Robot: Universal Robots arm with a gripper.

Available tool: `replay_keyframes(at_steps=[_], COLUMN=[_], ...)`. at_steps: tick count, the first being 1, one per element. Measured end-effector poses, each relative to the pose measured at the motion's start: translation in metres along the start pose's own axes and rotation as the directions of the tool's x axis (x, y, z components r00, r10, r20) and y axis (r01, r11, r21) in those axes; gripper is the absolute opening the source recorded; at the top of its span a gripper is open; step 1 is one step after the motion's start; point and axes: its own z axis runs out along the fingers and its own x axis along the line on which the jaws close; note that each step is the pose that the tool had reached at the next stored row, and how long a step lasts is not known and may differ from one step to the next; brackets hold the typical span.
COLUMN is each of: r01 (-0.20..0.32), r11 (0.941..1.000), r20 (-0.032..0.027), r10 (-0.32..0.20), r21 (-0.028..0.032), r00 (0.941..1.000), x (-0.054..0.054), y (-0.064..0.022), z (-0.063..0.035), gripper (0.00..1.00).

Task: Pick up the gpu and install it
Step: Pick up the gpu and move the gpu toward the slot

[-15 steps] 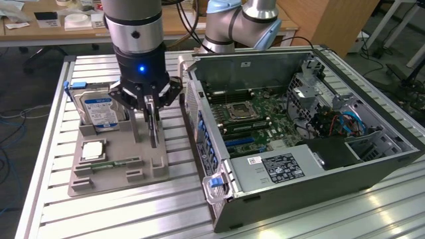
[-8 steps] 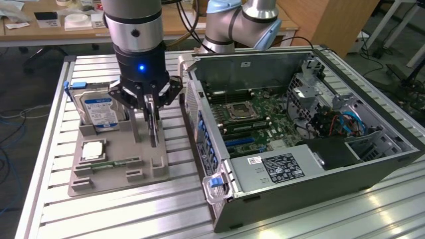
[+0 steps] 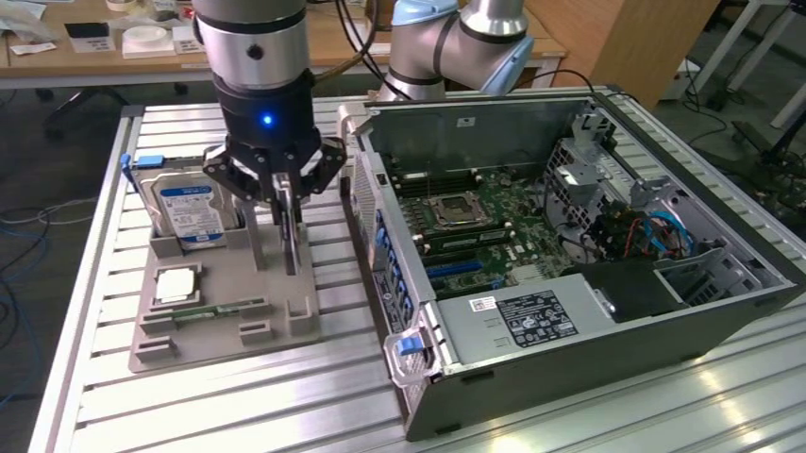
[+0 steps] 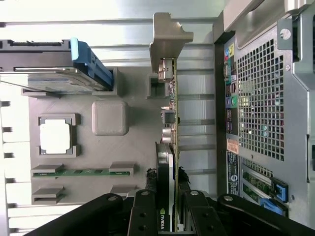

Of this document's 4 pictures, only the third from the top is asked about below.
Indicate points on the black office chair base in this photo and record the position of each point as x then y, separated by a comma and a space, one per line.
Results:
82, 101

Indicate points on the blue and grey disk bracket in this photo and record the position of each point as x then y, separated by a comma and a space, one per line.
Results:
150, 161

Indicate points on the clear plastic bag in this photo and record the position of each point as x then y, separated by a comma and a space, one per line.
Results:
26, 23

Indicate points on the white tape roll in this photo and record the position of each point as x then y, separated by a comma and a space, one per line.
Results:
129, 5

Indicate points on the black RAM slots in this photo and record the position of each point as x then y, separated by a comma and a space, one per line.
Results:
434, 181

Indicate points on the silver power supply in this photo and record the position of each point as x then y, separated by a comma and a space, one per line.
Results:
492, 340

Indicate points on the wooden cabinet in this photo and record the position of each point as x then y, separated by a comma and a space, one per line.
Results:
631, 38

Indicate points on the blue case latch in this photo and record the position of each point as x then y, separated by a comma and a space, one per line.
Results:
410, 345

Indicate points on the silver disk bay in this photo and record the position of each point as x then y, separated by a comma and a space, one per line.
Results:
693, 278

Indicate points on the hard disk with blue label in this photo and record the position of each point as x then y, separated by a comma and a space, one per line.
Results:
189, 212

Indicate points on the blue expansion slot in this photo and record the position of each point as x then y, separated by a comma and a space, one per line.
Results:
454, 269

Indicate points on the white box with tape roll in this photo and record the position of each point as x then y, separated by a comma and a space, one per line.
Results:
146, 41

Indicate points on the silver CPU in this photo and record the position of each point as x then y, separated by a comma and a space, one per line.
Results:
178, 286

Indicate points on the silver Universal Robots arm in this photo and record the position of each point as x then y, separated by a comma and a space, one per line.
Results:
253, 28

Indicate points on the open black PC case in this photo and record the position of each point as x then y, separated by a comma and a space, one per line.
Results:
631, 340

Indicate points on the green RAM stick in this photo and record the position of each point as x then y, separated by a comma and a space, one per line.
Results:
217, 311

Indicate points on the grey parts rack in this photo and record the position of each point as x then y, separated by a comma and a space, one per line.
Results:
221, 342

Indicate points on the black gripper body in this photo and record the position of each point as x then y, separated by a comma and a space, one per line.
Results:
268, 111

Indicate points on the small white box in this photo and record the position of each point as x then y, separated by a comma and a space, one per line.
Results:
186, 40

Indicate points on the white paper card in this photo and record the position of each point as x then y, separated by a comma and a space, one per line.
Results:
33, 48

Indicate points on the black equipment stand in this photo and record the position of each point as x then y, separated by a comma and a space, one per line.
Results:
777, 156

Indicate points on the wooden desk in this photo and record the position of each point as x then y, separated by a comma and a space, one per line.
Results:
95, 66

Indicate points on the white desk frame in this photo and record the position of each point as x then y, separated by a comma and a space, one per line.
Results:
744, 42

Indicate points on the installed RAM stick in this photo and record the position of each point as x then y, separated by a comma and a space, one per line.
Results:
469, 238

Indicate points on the CPU socket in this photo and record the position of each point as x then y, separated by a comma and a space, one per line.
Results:
454, 210

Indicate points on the green motherboard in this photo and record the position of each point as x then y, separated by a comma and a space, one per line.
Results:
504, 207

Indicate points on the white box with black top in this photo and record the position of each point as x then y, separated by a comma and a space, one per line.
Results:
90, 37

